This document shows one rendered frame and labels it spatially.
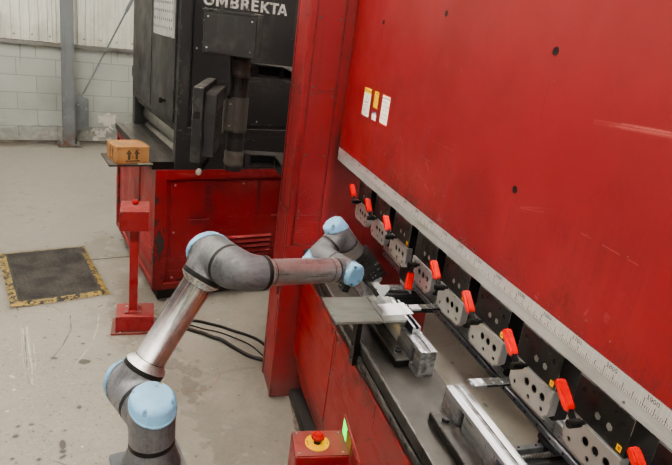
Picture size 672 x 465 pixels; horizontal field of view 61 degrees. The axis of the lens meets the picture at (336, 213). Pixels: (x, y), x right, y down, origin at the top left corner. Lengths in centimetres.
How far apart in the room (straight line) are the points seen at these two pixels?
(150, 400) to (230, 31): 172
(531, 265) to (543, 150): 27
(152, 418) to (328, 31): 178
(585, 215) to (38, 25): 764
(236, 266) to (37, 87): 706
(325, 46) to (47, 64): 609
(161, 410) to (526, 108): 115
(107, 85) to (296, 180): 600
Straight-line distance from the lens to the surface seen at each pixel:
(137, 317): 373
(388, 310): 208
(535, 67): 144
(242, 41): 273
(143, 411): 154
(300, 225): 280
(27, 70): 838
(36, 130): 851
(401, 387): 192
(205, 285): 159
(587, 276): 126
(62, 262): 475
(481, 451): 169
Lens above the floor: 194
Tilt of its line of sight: 18 degrees down
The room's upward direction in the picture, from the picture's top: 8 degrees clockwise
